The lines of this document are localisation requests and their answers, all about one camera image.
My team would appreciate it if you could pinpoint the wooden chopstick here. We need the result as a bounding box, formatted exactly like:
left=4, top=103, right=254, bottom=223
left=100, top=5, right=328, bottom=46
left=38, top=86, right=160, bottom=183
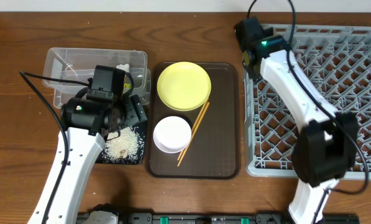
left=177, top=100, right=208, bottom=166
left=177, top=102, right=210, bottom=167

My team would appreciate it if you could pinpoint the white tissue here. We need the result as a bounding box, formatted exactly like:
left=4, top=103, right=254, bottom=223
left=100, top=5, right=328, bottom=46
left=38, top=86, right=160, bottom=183
left=116, top=63, right=130, bottom=73

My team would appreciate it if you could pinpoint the black waste tray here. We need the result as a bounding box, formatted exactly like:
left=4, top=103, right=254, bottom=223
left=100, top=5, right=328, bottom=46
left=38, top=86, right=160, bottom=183
left=94, top=105, right=149, bottom=166

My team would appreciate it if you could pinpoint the brown plastic serving tray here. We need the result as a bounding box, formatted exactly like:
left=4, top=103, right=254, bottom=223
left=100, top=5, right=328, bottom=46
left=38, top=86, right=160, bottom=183
left=145, top=62, right=240, bottom=179

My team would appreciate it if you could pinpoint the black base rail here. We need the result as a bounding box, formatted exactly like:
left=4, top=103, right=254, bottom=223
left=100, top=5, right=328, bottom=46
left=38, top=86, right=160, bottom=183
left=76, top=203, right=362, bottom=224

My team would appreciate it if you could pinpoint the yellow round plate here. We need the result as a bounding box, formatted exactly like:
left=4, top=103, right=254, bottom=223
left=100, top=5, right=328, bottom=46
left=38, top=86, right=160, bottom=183
left=157, top=62, right=212, bottom=111

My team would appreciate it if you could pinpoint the grey dishwasher rack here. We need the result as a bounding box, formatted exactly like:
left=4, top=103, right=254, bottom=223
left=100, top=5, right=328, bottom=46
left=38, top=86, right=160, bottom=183
left=242, top=24, right=371, bottom=180

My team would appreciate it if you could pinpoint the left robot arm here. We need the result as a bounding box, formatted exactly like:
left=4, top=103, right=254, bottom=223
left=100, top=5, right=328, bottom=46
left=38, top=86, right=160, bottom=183
left=29, top=93, right=147, bottom=223

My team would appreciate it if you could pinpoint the pile of rice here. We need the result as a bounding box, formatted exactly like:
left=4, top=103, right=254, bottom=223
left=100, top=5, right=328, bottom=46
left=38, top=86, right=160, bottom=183
left=101, top=126, right=145, bottom=162

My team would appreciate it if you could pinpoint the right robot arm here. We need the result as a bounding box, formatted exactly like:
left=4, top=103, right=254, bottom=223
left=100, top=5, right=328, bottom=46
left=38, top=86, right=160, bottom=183
left=234, top=17, right=359, bottom=223

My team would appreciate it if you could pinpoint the pink bowl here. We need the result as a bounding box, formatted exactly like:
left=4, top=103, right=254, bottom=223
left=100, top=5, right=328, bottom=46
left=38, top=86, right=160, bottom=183
left=153, top=116, right=191, bottom=154

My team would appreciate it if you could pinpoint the clear plastic waste bin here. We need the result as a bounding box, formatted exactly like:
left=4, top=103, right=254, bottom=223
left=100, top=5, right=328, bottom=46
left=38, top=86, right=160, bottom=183
left=44, top=47, right=151, bottom=105

